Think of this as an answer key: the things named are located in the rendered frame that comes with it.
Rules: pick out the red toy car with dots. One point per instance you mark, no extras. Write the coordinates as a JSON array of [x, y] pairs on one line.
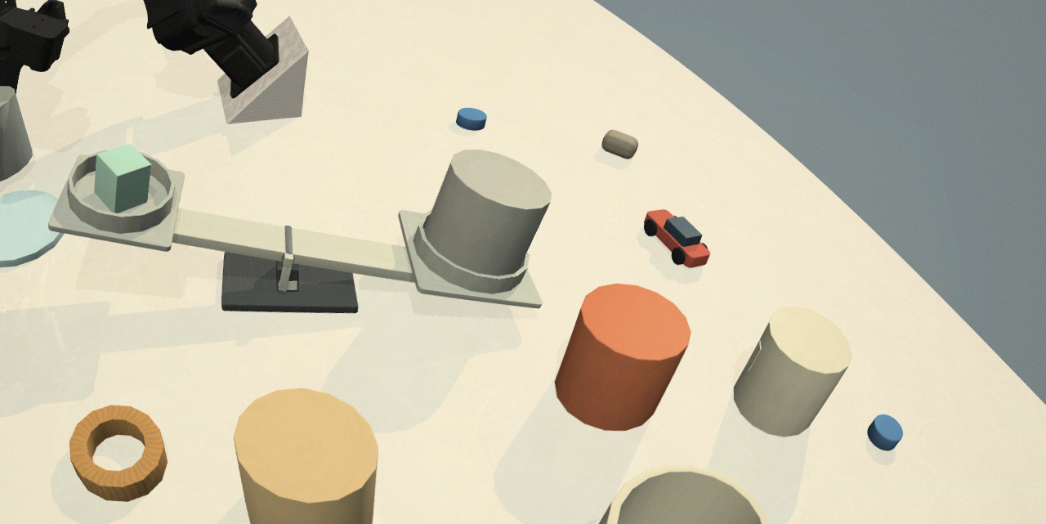
[[678, 234]]

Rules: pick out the grey balance beam with two pans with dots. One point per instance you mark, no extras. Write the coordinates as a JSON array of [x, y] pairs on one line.
[[274, 268]]

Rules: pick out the blue short cylinder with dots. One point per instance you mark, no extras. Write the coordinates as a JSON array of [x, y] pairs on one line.
[[471, 119], [885, 432]]

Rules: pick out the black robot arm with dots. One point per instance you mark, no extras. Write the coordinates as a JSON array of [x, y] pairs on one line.
[[223, 28]]

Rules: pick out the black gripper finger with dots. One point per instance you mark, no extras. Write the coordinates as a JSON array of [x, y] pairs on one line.
[[9, 73]]

